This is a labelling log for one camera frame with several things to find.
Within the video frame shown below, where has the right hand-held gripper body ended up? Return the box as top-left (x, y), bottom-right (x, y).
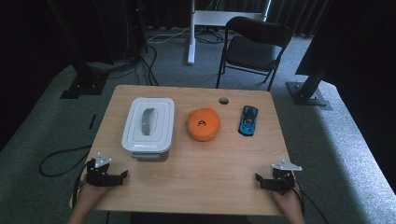
top-left (269, 159), bottom-right (304, 196)

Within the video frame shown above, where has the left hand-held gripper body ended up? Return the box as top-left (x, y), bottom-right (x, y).
top-left (84, 151), bottom-right (113, 188)

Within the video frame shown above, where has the clear brown storage box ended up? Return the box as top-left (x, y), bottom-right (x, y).
top-left (123, 146), bottom-right (172, 163)

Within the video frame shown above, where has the white storage box lid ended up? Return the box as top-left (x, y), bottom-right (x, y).
top-left (120, 96), bottom-right (177, 154)

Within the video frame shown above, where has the blue toy car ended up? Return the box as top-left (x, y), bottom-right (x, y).
top-left (237, 105), bottom-right (260, 137)

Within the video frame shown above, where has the orange plush toy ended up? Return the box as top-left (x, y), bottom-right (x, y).
top-left (186, 105), bottom-right (221, 143)

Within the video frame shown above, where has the person's left hand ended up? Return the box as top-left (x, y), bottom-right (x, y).
top-left (73, 181), bottom-right (110, 209)

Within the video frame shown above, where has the person's right hand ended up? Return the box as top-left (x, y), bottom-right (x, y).
top-left (270, 188), bottom-right (304, 217)

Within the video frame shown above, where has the black metal stand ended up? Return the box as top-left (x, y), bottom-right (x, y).
top-left (285, 60), bottom-right (333, 111)
top-left (46, 0), bottom-right (110, 100)

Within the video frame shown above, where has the black folding chair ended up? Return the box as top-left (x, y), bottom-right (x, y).
top-left (215, 15), bottom-right (294, 92)

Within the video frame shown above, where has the right hand-held gripper cable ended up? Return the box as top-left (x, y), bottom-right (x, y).
top-left (292, 179), bottom-right (306, 217)

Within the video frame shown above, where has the hand-held gripper cable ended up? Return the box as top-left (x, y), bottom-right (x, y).
top-left (70, 160), bottom-right (92, 209)
top-left (292, 179), bottom-right (306, 217)

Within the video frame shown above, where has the left hand-held gripper cable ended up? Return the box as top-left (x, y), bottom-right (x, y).
top-left (70, 160), bottom-right (92, 209)

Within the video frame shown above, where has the thin black floor cable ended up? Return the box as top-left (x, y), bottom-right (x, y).
top-left (299, 186), bottom-right (330, 224)

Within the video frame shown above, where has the black cable loop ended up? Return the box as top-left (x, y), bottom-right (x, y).
top-left (38, 144), bottom-right (93, 178)

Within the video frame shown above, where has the bundle of black cables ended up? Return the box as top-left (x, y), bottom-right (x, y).
top-left (87, 43), bottom-right (161, 87)

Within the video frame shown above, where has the white cable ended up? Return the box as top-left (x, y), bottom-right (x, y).
top-left (147, 25), bottom-right (191, 45)

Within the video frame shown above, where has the white desk frame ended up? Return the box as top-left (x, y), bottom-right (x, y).
top-left (186, 0), bottom-right (273, 66)

